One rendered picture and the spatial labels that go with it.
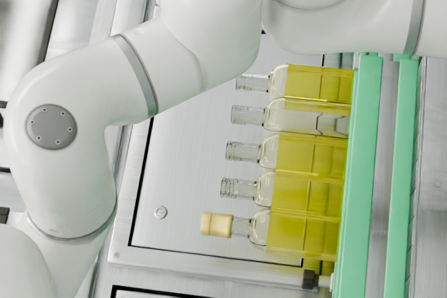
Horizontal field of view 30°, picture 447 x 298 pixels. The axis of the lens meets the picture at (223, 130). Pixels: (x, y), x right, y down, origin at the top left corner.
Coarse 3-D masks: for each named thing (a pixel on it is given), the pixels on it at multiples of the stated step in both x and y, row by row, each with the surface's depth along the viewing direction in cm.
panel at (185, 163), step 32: (256, 64) 144; (320, 64) 143; (224, 96) 142; (256, 96) 142; (160, 128) 141; (192, 128) 140; (224, 128) 140; (256, 128) 140; (128, 160) 138; (160, 160) 139; (192, 160) 138; (224, 160) 138; (128, 192) 136; (160, 192) 137; (192, 192) 136; (128, 224) 134; (160, 224) 135; (192, 224) 134; (128, 256) 132; (160, 256) 132; (192, 256) 132; (224, 256) 132; (256, 256) 132; (288, 256) 132; (288, 288) 132
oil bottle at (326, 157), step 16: (272, 144) 122; (288, 144) 122; (304, 144) 122; (320, 144) 122; (336, 144) 121; (272, 160) 121; (288, 160) 121; (304, 160) 121; (320, 160) 121; (336, 160) 121; (336, 176) 121
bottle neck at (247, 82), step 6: (240, 78) 128; (246, 78) 128; (252, 78) 128; (258, 78) 128; (264, 78) 128; (240, 84) 128; (246, 84) 128; (252, 84) 128; (258, 84) 128; (264, 84) 128; (246, 90) 129; (252, 90) 128; (258, 90) 128; (264, 90) 128
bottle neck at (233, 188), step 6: (222, 180) 122; (228, 180) 122; (234, 180) 122; (240, 180) 122; (246, 180) 123; (222, 186) 122; (228, 186) 122; (234, 186) 122; (240, 186) 122; (246, 186) 122; (252, 186) 122; (222, 192) 122; (228, 192) 122; (234, 192) 122; (240, 192) 122; (246, 192) 122; (252, 192) 121; (234, 198) 123; (240, 198) 122; (246, 198) 122
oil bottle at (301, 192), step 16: (272, 176) 120; (288, 176) 120; (304, 176) 120; (320, 176) 120; (256, 192) 120; (272, 192) 120; (288, 192) 119; (304, 192) 119; (320, 192) 119; (336, 192) 119; (288, 208) 119; (304, 208) 119; (320, 208) 118; (336, 208) 118
